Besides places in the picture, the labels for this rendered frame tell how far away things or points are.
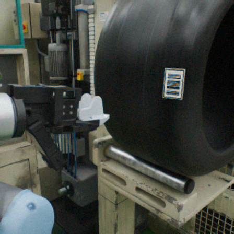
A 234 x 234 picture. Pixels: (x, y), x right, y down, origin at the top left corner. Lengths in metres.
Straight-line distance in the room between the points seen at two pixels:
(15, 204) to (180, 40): 0.42
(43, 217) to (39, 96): 0.20
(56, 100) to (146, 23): 0.27
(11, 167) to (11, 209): 0.76
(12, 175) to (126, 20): 0.73
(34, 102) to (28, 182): 0.71
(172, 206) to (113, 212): 0.47
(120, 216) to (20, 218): 0.93
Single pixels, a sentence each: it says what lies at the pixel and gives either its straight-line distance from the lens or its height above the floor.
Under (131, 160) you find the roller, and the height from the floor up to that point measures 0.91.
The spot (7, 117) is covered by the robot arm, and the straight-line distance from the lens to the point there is 0.39.
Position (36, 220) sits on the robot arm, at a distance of 0.30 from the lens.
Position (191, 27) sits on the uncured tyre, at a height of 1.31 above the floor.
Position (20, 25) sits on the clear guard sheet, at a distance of 1.01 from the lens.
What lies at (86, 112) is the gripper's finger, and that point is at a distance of 0.48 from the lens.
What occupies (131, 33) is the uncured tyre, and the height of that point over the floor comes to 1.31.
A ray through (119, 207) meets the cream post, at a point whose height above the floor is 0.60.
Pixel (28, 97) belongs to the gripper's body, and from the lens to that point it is 0.42.
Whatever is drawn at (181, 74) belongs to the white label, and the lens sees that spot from 0.52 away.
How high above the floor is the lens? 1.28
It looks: 16 degrees down
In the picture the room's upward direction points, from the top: straight up
